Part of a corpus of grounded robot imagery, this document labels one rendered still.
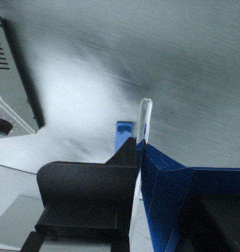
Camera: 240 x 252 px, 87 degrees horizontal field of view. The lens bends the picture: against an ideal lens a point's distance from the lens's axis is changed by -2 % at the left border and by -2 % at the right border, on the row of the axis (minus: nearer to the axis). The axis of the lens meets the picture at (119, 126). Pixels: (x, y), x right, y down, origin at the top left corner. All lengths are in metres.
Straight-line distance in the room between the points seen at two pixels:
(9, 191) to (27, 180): 0.07
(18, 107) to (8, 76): 0.05
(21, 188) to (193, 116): 0.45
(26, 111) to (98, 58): 0.16
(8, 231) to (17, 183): 0.10
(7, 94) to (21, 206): 0.29
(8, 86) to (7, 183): 0.27
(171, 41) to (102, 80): 0.13
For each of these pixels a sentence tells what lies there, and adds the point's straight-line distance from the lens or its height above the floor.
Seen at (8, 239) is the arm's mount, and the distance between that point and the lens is 0.41.
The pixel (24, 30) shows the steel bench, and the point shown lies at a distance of 0.30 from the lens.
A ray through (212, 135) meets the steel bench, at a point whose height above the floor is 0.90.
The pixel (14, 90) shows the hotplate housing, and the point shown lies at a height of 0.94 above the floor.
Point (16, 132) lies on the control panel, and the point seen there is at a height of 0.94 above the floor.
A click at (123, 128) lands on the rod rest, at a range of 0.24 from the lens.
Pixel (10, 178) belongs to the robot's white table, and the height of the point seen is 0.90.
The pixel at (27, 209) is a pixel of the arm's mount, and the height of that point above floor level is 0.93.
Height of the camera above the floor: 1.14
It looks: 69 degrees down
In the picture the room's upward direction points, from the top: 177 degrees counter-clockwise
